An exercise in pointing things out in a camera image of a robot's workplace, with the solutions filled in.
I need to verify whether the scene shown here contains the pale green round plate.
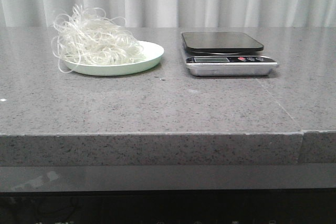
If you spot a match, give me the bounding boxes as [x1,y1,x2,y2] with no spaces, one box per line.
[60,40,165,77]

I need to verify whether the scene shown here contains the black silver kitchen scale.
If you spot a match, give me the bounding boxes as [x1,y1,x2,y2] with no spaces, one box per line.
[181,31,278,77]

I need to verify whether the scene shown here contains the white vermicelli noodle bundle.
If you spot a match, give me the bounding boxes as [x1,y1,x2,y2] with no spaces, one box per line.
[51,4,145,73]

